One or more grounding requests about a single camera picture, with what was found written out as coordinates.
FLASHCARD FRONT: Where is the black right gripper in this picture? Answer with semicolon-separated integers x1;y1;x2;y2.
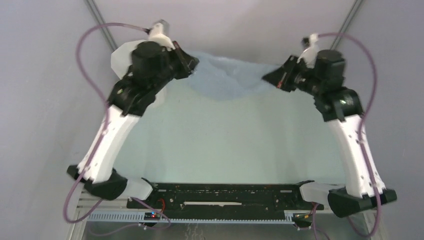
262;55;324;98

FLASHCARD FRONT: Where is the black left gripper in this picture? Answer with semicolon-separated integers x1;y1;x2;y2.
150;41;200;95

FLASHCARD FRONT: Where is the light blue plastic trash bag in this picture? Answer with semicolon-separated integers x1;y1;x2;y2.
186;51;278;101

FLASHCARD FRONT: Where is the white octagonal trash bin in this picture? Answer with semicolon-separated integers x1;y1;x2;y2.
110;39;167;109

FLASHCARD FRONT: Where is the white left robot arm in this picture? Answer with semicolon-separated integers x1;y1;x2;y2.
67;40;200;208

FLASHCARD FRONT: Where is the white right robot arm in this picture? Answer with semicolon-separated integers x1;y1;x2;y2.
262;49;398;218

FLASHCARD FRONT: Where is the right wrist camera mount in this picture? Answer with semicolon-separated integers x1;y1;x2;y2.
297;33;319;68

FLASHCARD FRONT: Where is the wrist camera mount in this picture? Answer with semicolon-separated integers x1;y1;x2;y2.
297;33;319;68
147;19;175;51

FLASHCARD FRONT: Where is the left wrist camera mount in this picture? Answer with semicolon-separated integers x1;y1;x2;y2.
147;19;175;51

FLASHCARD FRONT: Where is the right aluminium frame post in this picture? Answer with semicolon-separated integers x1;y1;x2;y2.
326;0;384;240

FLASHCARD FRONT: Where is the aluminium frame post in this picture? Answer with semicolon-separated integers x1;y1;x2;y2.
326;0;384;240
62;0;118;240

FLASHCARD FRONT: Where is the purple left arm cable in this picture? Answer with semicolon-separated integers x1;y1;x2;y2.
62;22;150;224

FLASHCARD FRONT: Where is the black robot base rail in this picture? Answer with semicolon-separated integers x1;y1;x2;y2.
144;183;314;220

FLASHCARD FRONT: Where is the white slotted cable duct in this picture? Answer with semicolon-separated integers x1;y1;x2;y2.
87;210;294;225

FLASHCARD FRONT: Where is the left aluminium frame post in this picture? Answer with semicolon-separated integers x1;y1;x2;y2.
62;0;118;240

